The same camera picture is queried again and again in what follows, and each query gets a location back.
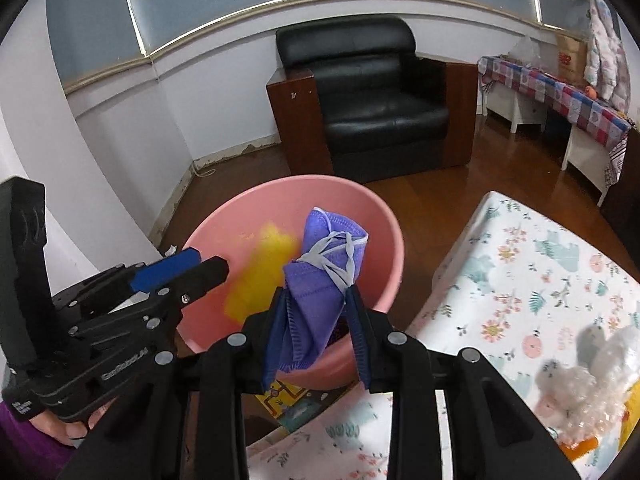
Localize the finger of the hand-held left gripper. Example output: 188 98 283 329
67 255 231 343
50 248 203 313

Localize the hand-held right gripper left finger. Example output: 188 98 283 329
56 286 293 480

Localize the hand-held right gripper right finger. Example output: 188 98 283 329
345 285 581 480

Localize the pink plastic bucket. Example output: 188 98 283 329
177 175 405 388

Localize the yellow plastic wrapper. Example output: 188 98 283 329
223 220 301 323

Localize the purple face mask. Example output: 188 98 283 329
274 206 370 373

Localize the clear bubble wrap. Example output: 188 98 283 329
537 325 640 443

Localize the orange plastic bag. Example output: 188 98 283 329
560 435 601 463

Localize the orange yellow wrapper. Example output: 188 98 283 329
617 405 638 453

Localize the person's left forearm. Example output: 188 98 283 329
0 400 73 480

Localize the person's left hand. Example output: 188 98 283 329
30 400 108 448

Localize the yellow printed floor mat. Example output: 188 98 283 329
255 379 333 433

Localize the large curved window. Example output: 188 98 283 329
45 0 626 96

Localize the white desk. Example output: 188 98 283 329
484 87 621 206

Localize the table with checkered cloth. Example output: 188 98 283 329
477 55 632 188

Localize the clear plastic bag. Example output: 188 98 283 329
507 35 543 61

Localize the brown paper bag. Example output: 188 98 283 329
555 34 588 86

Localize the pale printed puffer jacket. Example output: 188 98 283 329
584 0 632 111

